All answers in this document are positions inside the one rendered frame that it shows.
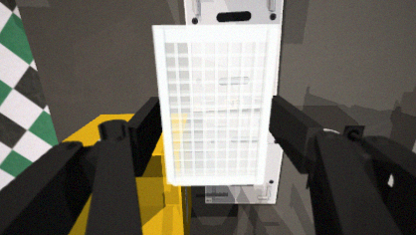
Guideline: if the yellow bin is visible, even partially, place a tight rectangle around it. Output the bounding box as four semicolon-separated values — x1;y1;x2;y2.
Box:
63;114;192;235

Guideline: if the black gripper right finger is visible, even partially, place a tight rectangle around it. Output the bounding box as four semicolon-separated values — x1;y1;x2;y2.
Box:
269;96;416;235

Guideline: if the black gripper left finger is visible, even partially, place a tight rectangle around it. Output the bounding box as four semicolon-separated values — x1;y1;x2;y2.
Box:
0;97;162;235

